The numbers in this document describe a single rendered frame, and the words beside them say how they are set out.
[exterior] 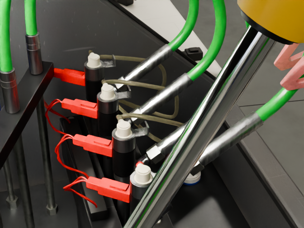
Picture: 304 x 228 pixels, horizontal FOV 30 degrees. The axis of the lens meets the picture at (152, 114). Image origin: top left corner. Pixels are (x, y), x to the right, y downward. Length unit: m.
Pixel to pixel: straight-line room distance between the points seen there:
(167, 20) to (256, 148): 0.39
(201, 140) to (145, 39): 0.74
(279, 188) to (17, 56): 0.43
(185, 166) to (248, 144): 0.75
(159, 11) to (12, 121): 0.59
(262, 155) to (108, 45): 0.29
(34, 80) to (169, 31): 0.43
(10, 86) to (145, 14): 0.56
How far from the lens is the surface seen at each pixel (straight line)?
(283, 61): 0.61
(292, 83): 0.59
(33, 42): 0.75
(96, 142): 0.69
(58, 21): 0.84
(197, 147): 0.15
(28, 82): 0.77
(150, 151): 0.70
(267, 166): 0.87
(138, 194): 0.61
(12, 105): 0.71
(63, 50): 0.86
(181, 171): 0.16
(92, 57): 0.79
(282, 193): 0.84
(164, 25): 1.16
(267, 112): 0.61
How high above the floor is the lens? 1.52
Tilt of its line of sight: 37 degrees down
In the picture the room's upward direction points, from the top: 2 degrees clockwise
